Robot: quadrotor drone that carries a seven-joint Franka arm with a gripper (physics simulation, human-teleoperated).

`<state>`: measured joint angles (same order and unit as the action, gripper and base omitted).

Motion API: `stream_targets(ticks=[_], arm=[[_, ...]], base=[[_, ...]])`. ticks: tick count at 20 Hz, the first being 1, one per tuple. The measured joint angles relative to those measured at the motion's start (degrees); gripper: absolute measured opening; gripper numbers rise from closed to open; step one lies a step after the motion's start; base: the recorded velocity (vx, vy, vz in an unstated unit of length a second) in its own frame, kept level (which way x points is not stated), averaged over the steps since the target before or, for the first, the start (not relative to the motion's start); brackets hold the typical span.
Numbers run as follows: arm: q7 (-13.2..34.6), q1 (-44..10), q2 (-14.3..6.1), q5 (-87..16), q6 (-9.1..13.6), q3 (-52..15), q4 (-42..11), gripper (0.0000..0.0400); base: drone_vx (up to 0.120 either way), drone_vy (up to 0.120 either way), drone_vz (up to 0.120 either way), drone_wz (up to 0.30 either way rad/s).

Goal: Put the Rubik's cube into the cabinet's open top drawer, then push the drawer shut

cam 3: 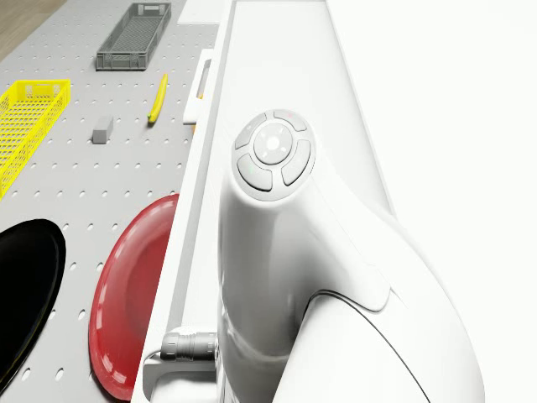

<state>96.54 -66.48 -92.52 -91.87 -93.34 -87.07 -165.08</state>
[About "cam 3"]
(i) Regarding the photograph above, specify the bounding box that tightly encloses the banana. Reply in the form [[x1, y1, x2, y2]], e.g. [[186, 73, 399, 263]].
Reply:
[[146, 73, 169, 125]]

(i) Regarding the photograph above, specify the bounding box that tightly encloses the black plate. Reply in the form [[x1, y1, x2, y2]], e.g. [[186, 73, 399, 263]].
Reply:
[[0, 217, 67, 384]]

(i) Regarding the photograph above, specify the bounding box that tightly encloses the red plate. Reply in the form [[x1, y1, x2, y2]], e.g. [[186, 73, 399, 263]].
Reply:
[[87, 192, 180, 402]]

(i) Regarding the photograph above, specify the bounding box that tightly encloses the grey cube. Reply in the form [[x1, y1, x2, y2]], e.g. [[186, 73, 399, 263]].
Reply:
[[91, 115, 115, 145]]

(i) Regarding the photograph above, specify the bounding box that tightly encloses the white drawer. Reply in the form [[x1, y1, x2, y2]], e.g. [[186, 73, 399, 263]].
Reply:
[[132, 0, 398, 403]]

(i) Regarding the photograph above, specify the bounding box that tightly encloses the yellow basket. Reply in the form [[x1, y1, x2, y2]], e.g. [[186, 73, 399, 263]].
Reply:
[[0, 78, 72, 201]]

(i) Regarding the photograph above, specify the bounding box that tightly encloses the dark grey basket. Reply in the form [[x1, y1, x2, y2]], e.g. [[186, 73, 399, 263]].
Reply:
[[95, 2, 173, 72]]

